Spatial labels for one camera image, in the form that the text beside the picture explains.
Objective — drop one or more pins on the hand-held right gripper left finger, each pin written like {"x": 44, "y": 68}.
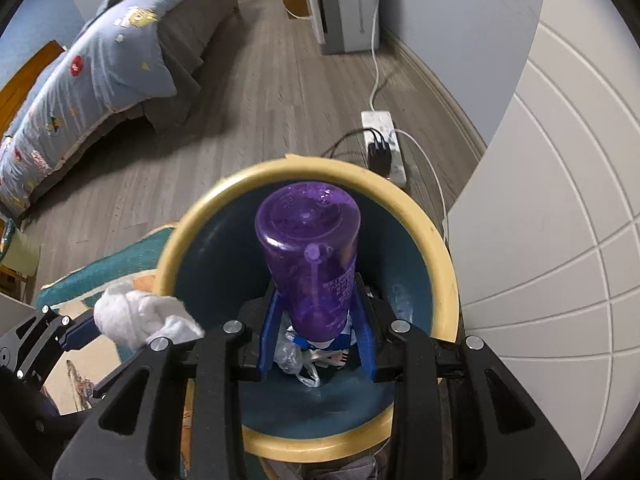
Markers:
{"x": 267, "y": 330}

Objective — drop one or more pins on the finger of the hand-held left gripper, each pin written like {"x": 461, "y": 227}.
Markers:
{"x": 85, "y": 397}
{"x": 80, "y": 332}

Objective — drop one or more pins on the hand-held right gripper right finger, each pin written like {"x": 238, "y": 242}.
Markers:
{"x": 362, "y": 340}

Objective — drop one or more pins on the white tissue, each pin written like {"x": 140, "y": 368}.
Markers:
{"x": 135, "y": 315}

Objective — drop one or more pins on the purple spray bottle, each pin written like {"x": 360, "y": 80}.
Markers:
{"x": 310, "y": 260}

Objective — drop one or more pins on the teal bin with yellow rim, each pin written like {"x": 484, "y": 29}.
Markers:
{"x": 220, "y": 260}

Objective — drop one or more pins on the clear plastic bag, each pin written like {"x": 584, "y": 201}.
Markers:
{"x": 290, "y": 360}

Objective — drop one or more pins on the teal and orange patterned cushion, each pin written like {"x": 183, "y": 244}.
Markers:
{"x": 100, "y": 270}

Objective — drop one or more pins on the grey board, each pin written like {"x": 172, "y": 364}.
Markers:
{"x": 15, "y": 312}

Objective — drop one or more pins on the green paper bag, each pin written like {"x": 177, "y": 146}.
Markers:
{"x": 22, "y": 257}

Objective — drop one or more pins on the teal box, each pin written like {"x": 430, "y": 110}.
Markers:
{"x": 7, "y": 232}

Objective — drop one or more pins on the black charger plug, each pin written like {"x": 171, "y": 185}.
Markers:
{"x": 379, "y": 152}

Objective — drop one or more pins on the white power strip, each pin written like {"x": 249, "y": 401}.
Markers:
{"x": 380, "y": 122}

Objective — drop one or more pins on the white grooved wardrobe door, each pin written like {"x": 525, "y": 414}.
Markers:
{"x": 550, "y": 210}

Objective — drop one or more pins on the bed with blue quilt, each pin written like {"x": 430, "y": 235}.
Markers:
{"x": 100, "y": 60}

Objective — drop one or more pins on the white air purifier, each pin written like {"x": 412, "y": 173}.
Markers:
{"x": 350, "y": 5}

